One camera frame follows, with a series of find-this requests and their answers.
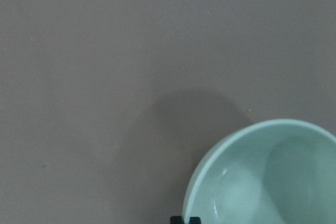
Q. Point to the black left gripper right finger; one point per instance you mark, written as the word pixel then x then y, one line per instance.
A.
pixel 195 220

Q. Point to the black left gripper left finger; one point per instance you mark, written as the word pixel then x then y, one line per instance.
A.
pixel 176 220

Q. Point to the green bowl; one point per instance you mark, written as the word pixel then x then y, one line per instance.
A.
pixel 277 171

